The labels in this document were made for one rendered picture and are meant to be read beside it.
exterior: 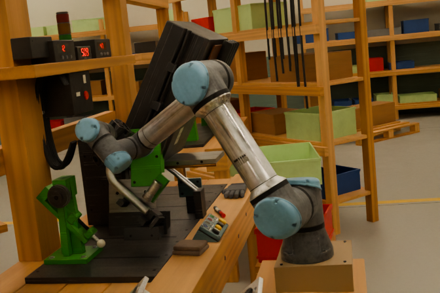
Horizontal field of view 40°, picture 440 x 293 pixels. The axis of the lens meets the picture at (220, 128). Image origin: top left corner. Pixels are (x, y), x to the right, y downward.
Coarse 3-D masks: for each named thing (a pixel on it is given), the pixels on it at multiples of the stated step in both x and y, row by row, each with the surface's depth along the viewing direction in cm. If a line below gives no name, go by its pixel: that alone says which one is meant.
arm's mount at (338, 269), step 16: (336, 256) 168; (288, 272) 165; (304, 272) 164; (320, 272) 163; (336, 272) 162; (352, 272) 161; (288, 288) 165; (304, 288) 164; (320, 288) 164; (336, 288) 163; (352, 288) 162
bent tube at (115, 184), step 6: (108, 168) 214; (108, 174) 214; (114, 174) 215; (108, 180) 214; (114, 180) 214; (114, 186) 213; (120, 186) 213; (120, 192) 212; (126, 192) 212; (126, 198) 212; (132, 198) 211; (138, 198) 212; (132, 204) 212; (138, 204) 210; (144, 204) 211; (144, 210) 210
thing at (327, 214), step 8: (328, 208) 218; (328, 216) 217; (328, 224) 216; (256, 232) 201; (328, 232) 215; (264, 240) 201; (272, 240) 200; (280, 240) 199; (264, 248) 202; (272, 248) 201; (264, 256) 202; (272, 256) 201
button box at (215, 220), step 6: (210, 216) 210; (204, 222) 203; (210, 222) 205; (216, 222) 208; (204, 228) 199; (210, 228) 201; (222, 228) 206; (198, 234) 199; (204, 234) 199; (210, 234) 198; (216, 234) 199; (222, 234) 202; (210, 240) 199; (216, 240) 198
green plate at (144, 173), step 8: (160, 144) 215; (152, 152) 215; (160, 152) 215; (136, 160) 216; (144, 160) 215; (152, 160) 215; (160, 160) 214; (136, 168) 216; (144, 168) 215; (152, 168) 214; (160, 168) 214; (136, 176) 215; (144, 176) 215; (152, 176) 214; (136, 184) 215; (144, 184) 214
